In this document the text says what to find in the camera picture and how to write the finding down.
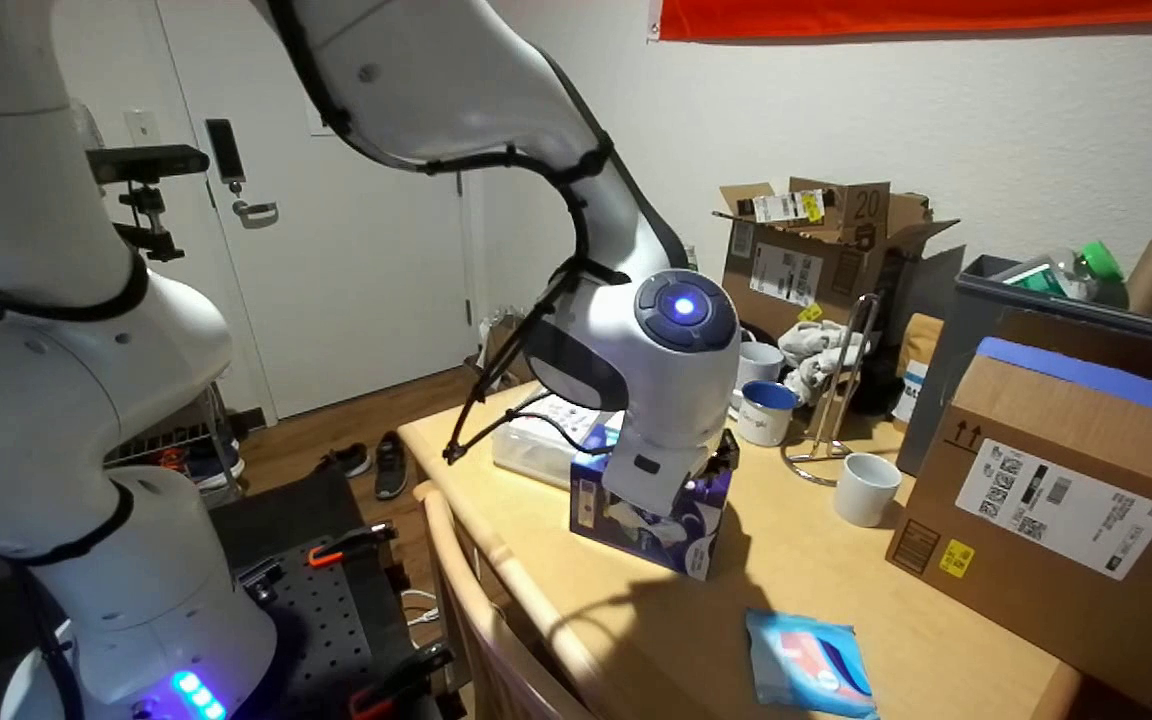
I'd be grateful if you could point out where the black door lock device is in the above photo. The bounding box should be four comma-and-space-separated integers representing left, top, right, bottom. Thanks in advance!
205, 115, 248, 200

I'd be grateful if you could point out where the white mug with blue inside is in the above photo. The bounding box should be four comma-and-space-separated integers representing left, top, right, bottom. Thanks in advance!
732, 381, 809, 450

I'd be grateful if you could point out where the red and black clamp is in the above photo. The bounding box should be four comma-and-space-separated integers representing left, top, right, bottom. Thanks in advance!
305, 518, 395, 577

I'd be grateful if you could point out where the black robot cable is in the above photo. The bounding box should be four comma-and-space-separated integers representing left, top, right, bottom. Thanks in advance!
258, 0, 633, 469

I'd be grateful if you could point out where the silver door handle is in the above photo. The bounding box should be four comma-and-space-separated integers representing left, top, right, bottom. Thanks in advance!
229, 195, 282, 231

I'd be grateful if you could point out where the grey shelf cart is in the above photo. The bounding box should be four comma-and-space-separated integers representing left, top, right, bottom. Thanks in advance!
108, 383, 248, 495

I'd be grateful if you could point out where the black camera on mount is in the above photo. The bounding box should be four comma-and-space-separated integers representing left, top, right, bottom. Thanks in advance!
85, 140, 215, 266

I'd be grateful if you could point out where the open brown cardboard box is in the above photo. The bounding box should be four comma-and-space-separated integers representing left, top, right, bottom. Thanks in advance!
711, 177, 967, 347

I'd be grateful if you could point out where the white door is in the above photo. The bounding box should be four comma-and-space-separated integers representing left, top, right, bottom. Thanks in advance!
152, 0, 486, 418

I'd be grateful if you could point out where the small white cup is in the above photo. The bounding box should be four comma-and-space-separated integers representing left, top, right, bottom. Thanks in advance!
833, 450, 902, 533

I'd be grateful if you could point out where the large labelled cardboard box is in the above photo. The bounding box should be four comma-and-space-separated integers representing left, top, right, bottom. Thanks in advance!
885, 334, 1152, 717

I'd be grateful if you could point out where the small tan carton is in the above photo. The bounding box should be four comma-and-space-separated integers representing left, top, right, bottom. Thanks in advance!
897, 312, 949, 426

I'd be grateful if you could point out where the black shoe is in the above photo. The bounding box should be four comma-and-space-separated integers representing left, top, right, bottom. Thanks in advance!
320, 439, 375, 480
370, 426, 411, 505

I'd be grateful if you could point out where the dark grey bin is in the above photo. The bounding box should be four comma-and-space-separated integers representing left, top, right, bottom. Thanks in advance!
897, 251, 1152, 480

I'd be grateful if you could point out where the green item in bin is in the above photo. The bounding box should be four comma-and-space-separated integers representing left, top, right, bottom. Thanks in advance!
1070, 238, 1132, 292

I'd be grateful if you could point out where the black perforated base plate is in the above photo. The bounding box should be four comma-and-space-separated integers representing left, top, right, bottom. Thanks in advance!
209, 465, 460, 720

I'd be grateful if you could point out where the metal wire stand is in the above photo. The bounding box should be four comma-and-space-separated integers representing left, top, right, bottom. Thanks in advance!
777, 292, 888, 470

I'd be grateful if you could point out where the crumpled white cloth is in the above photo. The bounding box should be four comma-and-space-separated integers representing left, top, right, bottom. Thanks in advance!
779, 314, 866, 402

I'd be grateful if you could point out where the teal packet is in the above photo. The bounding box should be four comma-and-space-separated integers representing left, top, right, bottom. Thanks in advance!
745, 612, 880, 720

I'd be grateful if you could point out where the purple packet box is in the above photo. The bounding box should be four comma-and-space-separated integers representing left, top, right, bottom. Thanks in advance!
568, 432, 745, 585

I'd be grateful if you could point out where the wooden slatted rack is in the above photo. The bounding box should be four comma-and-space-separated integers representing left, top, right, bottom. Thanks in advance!
411, 480, 592, 720

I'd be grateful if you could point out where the red banner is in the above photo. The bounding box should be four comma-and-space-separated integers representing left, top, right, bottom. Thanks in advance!
655, 0, 1152, 47

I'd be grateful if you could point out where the plain white mug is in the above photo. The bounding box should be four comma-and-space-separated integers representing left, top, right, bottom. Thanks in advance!
735, 340, 792, 390

